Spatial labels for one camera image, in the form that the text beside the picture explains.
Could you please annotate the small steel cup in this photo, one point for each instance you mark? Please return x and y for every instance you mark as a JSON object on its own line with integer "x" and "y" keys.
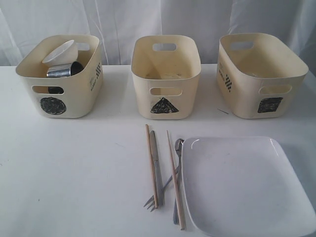
{"x": 75, "y": 68}

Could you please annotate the steel mug with handle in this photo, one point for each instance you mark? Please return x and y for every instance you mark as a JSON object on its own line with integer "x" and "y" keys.
{"x": 59, "y": 71}

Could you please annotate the white plastic bowl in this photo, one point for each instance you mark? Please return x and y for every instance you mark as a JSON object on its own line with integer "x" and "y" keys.
{"x": 63, "y": 54}

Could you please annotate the left wooden chopstick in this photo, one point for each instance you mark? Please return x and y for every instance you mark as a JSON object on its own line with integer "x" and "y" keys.
{"x": 152, "y": 169}

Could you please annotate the wooden chopstick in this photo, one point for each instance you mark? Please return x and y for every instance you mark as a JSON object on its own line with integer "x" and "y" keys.
{"x": 152, "y": 169}
{"x": 177, "y": 194}

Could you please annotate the steel spoon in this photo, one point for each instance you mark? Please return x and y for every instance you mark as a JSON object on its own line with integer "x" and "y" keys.
{"x": 178, "y": 150}

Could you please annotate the cream bin with triangle mark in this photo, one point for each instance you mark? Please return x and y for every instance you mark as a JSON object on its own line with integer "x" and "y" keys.
{"x": 165, "y": 70}

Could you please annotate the steel table knife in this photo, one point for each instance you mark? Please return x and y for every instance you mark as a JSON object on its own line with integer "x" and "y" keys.
{"x": 157, "y": 171}

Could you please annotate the cream bin with circle mark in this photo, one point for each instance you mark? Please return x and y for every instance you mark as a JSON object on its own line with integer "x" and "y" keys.
{"x": 80, "y": 90}

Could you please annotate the steel fork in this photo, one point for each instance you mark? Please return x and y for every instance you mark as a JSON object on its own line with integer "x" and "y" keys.
{"x": 151, "y": 202}

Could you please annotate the right wooden chopstick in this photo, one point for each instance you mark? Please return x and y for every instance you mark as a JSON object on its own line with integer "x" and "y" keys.
{"x": 177, "y": 194}

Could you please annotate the white square plate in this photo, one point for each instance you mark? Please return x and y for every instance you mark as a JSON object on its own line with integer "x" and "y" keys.
{"x": 244, "y": 187}

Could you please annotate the white backdrop curtain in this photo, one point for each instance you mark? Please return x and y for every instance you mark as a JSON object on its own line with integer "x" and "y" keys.
{"x": 119, "y": 23}

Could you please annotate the cream bin with square mark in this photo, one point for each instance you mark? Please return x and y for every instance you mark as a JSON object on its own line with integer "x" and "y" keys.
{"x": 258, "y": 74}

